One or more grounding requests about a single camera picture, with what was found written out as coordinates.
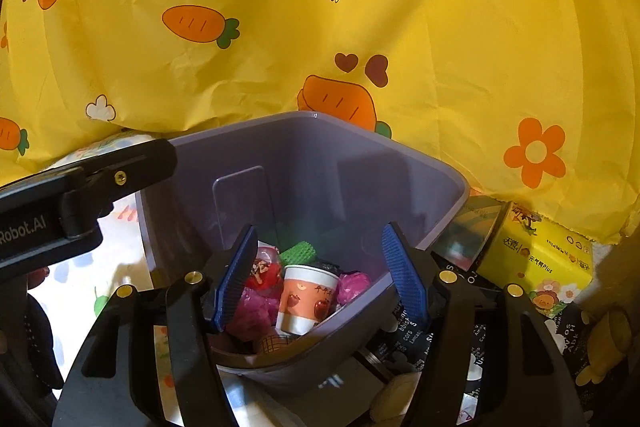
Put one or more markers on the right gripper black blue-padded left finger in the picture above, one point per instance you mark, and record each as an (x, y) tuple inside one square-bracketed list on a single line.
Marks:
[(113, 381)]

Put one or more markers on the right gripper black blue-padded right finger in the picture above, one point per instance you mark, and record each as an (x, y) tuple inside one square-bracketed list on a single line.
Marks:
[(525, 381)]

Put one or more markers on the orange fruit print paper cup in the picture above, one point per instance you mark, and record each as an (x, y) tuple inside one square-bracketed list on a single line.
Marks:
[(306, 300)]

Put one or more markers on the green bubble wrap piece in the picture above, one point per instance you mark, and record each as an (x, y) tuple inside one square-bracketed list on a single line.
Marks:
[(302, 253)]

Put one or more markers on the grey plastic trash bin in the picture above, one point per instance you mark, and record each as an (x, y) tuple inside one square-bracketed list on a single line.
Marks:
[(298, 177)]

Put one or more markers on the floral plastic-covered bed sheet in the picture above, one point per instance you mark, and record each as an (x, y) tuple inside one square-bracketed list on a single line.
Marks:
[(76, 291)]

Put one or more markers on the yellow duck plush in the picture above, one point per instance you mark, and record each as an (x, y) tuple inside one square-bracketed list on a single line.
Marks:
[(390, 405)]

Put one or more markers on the crumpled pink plastic bag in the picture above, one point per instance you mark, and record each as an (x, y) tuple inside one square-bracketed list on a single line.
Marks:
[(254, 316)]

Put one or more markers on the yellow tissue box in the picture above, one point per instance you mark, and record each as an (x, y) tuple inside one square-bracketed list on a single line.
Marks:
[(553, 265)]

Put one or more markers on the red snack wrapper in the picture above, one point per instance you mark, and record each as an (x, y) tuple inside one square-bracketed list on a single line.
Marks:
[(266, 271)]

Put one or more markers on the yellow carrot print curtain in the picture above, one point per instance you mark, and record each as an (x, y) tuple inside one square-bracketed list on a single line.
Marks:
[(532, 100)]

